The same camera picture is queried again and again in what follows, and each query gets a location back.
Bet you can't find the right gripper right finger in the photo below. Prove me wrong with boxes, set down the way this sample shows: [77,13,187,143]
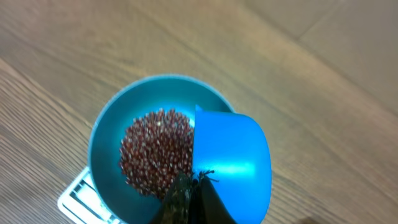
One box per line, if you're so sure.
[197,177,236,224]

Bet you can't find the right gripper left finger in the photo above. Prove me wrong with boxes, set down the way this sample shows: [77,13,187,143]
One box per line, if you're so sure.
[150,172,192,224]

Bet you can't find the blue measuring scoop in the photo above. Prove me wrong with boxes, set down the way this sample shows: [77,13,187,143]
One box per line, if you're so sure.
[193,108,272,223]

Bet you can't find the teal bowl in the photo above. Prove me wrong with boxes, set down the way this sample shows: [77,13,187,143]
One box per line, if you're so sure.
[88,74,234,223]

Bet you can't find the red beans in bowl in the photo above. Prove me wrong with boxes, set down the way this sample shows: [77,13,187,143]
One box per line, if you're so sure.
[119,108,194,200]

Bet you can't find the white kitchen scale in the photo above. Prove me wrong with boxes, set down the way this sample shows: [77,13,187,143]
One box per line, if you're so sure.
[57,167,122,224]

